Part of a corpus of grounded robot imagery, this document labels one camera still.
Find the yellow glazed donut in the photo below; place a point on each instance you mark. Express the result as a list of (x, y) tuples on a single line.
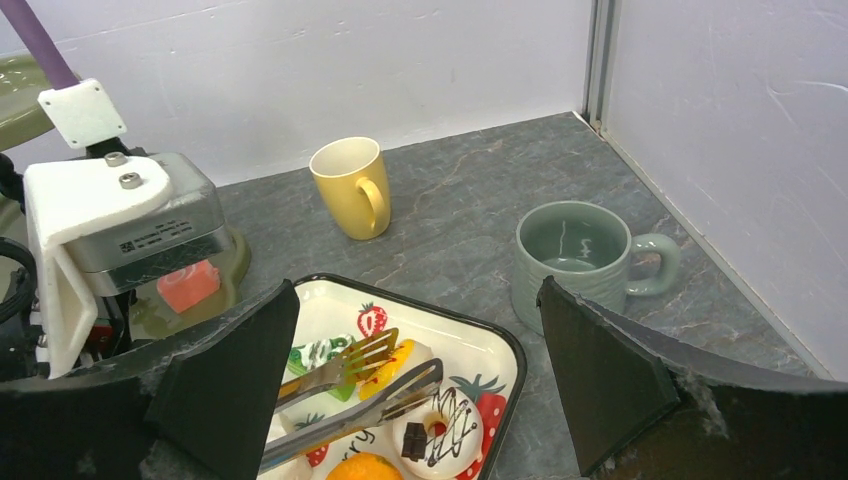
[(408, 354)]

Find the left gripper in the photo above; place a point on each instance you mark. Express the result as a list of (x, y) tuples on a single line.
[(110, 334)]

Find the orange macaron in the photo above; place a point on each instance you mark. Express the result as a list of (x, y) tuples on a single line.
[(365, 466)]

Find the pink swirl roll cake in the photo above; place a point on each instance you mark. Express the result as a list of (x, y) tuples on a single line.
[(185, 288)]

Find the grey-green ceramic mug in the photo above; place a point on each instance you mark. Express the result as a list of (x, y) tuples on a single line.
[(591, 250)]

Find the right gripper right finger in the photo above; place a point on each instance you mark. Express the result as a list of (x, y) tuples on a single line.
[(642, 405)]

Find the yellow ceramic mug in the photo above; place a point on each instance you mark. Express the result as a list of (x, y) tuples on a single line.
[(351, 178)]

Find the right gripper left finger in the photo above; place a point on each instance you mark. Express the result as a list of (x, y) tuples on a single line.
[(194, 405)]

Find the strawberry print serving tray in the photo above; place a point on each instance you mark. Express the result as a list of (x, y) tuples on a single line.
[(482, 360)]

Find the green triangular cake slice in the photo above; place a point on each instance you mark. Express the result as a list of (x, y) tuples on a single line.
[(306, 358)]

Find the white chocolate drizzle donut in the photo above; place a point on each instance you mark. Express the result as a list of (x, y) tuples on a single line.
[(454, 435)]

